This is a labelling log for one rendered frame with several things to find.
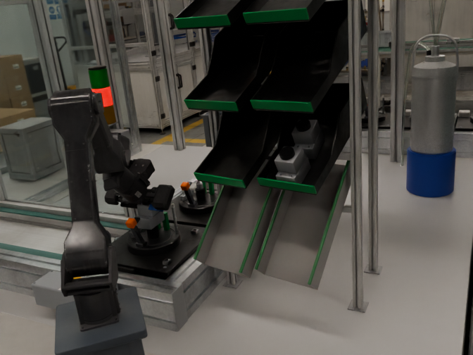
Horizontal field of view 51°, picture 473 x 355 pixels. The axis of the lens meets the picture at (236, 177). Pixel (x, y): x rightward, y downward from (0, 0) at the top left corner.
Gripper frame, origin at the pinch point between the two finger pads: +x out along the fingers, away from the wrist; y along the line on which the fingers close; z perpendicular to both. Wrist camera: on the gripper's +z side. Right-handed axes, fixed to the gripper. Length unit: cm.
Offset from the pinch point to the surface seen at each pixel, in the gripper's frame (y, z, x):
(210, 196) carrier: -2.5, 14.2, 25.0
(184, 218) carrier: 0.3, 4.0, 18.5
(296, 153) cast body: -43.5, 6.1, -19.0
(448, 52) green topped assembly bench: -43, 354, 358
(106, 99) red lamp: 16.5, 24.3, -11.5
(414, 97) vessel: -56, 63, 41
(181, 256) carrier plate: -11.0, -11.2, 4.9
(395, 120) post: -45, 76, 75
